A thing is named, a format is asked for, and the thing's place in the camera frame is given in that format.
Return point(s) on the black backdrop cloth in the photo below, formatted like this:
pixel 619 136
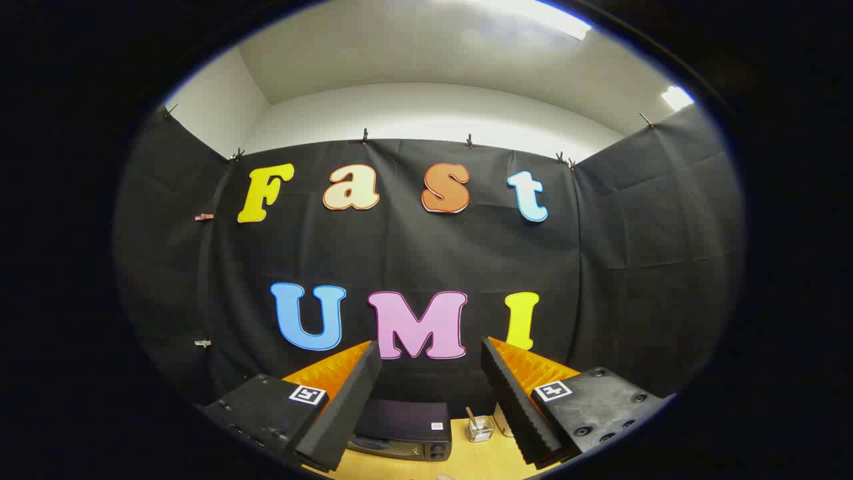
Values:
pixel 400 260

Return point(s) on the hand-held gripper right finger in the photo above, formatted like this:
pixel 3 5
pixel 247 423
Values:
pixel 510 406

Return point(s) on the row of black cloth clips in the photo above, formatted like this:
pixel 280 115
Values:
pixel 364 138

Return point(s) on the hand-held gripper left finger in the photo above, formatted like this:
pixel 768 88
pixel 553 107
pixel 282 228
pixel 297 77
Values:
pixel 350 406

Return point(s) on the small glass jar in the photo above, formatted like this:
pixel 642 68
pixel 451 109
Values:
pixel 480 430

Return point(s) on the small ceiling light panel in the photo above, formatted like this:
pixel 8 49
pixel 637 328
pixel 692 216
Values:
pixel 677 97

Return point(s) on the black toaster oven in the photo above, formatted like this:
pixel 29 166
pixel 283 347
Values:
pixel 400 420

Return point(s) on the long ceiling light panel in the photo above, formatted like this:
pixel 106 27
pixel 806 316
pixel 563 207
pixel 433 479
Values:
pixel 533 13

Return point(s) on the white pop-up toaster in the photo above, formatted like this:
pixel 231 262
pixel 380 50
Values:
pixel 500 416

